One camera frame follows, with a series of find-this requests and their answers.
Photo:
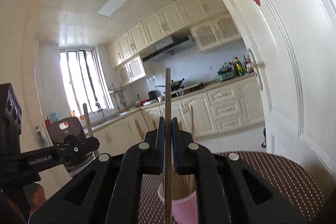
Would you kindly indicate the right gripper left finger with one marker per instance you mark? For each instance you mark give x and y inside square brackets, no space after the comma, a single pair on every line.
[108,190]

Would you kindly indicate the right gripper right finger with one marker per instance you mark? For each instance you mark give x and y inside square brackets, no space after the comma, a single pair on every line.
[228,191]

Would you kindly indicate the separate wooden chopstick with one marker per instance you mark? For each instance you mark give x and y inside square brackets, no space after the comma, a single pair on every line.
[168,148]

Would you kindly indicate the cream lower kitchen cabinets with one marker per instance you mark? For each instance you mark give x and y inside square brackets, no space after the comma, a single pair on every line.
[228,117]

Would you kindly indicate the cream kitchen cabinets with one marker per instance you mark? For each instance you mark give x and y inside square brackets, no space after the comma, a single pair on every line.
[228,117]
[210,23]

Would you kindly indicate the kitchen window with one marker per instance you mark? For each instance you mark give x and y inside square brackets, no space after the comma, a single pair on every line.
[84,81]

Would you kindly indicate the cream upper kitchen cabinets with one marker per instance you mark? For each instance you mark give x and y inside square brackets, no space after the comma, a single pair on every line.
[210,23]

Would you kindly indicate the left hand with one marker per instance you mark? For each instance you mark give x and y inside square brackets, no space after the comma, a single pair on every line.
[35,195]

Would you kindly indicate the pink cylindrical utensil holder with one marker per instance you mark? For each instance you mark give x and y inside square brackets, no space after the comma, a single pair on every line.
[186,210]

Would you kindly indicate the black air fryer appliance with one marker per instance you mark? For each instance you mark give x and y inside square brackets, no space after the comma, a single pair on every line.
[69,131]

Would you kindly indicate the brown polka dot tablecloth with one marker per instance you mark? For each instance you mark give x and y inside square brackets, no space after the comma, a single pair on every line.
[289,178]

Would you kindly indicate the black wok on stove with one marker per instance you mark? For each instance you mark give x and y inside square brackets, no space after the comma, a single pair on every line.
[176,84]

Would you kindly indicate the green bottle on counter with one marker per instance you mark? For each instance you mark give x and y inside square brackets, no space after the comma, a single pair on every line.
[239,67]

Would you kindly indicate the range hood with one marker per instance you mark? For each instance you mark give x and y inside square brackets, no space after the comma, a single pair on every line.
[166,45]

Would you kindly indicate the ceiling light panel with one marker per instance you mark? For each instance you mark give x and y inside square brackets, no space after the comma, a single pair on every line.
[110,7]

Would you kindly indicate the black camera box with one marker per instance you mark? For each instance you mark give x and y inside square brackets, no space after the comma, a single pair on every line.
[11,121]

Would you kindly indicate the white door with handle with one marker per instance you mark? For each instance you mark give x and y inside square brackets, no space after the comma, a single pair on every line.
[292,45]

